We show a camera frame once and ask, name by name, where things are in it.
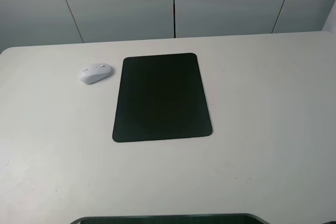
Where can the white computer mouse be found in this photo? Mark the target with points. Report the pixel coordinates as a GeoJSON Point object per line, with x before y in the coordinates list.
{"type": "Point", "coordinates": [95, 73]}

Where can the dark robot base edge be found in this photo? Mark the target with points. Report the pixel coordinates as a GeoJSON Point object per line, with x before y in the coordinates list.
{"type": "Point", "coordinates": [204, 218]}

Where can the black mouse pad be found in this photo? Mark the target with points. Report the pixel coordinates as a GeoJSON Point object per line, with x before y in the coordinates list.
{"type": "Point", "coordinates": [161, 97]}

